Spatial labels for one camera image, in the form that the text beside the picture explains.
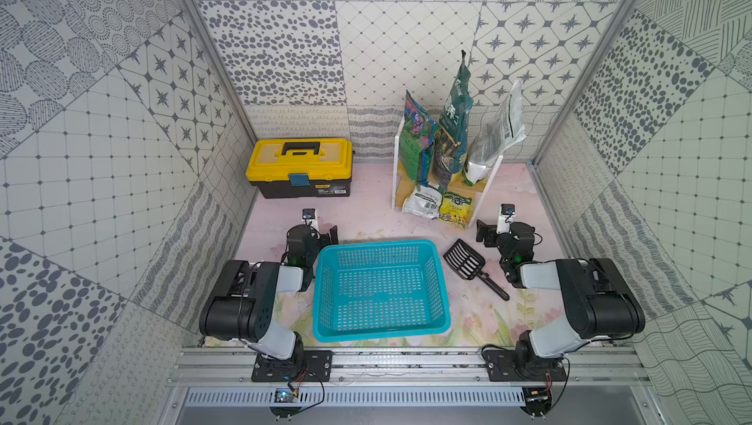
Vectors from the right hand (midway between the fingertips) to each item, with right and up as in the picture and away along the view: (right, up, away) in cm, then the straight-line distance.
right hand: (493, 223), depth 95 cm
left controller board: (-61, -40, -24) cm, 77 cm away
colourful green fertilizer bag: (-27, +24, -18) cm, 40 cm away
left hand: (-57, 0, -1) cm, 57 cm away
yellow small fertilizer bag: (-12, +5, +3) cm, 13 cm away
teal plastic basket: (-38, -20, -7) cm, 44 cm away
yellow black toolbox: (-65, +19, +4) cm, 68 cm away
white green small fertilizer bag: (-22, +7, +5) cm, 24 cm away
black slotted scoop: (-8, -13, -2) cm, 16 cm away
